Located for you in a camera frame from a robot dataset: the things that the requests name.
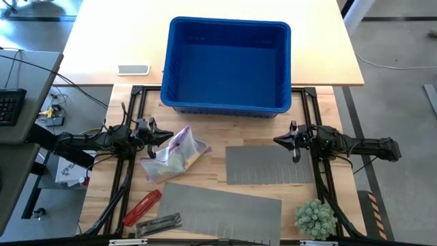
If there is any black desk support beam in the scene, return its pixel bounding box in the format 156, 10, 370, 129
25, 122, 96, 172

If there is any green artificial plant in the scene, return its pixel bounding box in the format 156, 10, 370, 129
294, 199, 338, 241

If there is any blue plastic bin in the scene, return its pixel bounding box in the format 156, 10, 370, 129
160, 16, 293, 119

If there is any white printed paper box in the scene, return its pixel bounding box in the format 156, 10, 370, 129
54, 140, 92, 188

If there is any long grey slotted divider board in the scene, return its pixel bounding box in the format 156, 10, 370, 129
157, 182, 283, 245

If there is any light wooden desk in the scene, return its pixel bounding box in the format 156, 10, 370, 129
53, 0, 365, 87

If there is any white smartphone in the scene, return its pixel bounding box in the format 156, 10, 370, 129
116, 64, 152, 77

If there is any white mesh chair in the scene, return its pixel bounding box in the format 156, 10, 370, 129
340, 0, 376, 35

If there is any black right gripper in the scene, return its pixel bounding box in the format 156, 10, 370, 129
272, 120, 321, 164

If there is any orange black hazard striped plate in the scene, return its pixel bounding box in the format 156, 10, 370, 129
356, 189, 389, 241

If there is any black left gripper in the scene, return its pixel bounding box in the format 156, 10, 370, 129
135, 117, 175, 160

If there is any grey metal floor bar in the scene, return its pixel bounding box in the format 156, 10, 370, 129
423, 83, 437, 117

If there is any small black electronics box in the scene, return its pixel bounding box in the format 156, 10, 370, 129
44, 115, 66, 128

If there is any grey side desk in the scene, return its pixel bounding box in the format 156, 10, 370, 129
0, 49, 65, 236

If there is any red plastic tool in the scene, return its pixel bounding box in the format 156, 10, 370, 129
122, 189, 163, 228

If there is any dark grey elongated tool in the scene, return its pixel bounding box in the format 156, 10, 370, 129
135, 212, 184, 239

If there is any yellow cable connector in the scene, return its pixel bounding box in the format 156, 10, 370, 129
38, 105, 56, 120

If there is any black caster wheel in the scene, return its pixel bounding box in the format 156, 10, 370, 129
31, 206, 47, 220

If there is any white floor cable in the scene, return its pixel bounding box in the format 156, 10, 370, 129
354, 50, 437, 70

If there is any black keyboard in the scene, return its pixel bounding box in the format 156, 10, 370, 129
0, 87, 28, 128

